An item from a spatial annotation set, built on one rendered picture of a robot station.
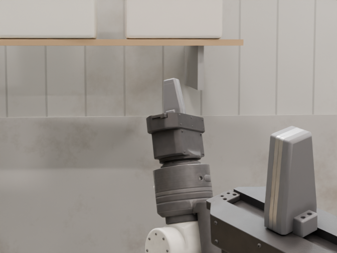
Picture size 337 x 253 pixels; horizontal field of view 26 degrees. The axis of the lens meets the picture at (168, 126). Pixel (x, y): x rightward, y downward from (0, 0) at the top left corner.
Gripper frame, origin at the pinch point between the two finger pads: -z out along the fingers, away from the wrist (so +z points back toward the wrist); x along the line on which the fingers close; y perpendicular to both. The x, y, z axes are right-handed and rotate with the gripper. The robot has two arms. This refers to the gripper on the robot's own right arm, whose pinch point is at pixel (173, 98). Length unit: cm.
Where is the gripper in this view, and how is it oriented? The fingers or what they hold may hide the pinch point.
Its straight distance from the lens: 114.5
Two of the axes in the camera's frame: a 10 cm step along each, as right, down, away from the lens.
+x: -4.8, -0.8, -8.8
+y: -8.7, 1.7, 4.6
